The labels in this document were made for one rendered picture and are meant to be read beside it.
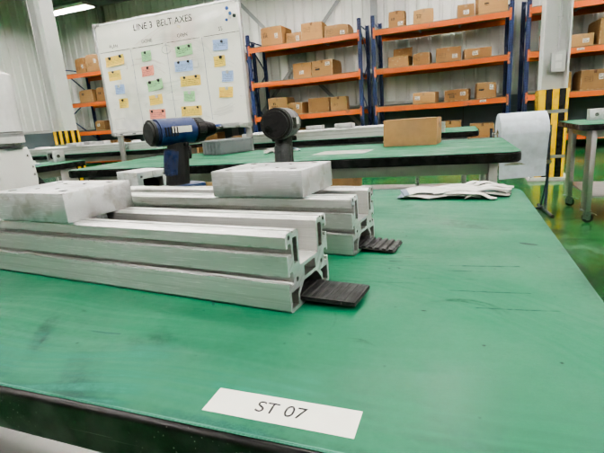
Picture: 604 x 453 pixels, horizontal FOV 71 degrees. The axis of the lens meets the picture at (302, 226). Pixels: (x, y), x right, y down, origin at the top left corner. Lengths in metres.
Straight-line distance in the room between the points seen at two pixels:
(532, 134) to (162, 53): 3.23
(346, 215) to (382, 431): 0.36
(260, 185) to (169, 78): 3.53
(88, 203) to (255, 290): 0.29
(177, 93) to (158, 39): 0.48
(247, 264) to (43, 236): 0.34
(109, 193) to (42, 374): 0.31
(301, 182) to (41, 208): 0.35
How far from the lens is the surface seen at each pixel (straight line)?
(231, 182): 0.67
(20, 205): 0.71
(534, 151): 4.15
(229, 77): 3.82
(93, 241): 0.62
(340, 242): 0.61
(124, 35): 4.45
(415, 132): 2.56
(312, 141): 4.02
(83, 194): 0.65
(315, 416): 0.31
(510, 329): 0.43
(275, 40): 11.05
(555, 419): 0.33
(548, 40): 6.31
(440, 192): 0.99
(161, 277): 0.54
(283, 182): 0.62
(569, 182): 4.61
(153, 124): 1.00
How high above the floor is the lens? 0.97
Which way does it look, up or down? 14 degrees down
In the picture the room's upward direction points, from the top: 4 degrees counter-clockwise
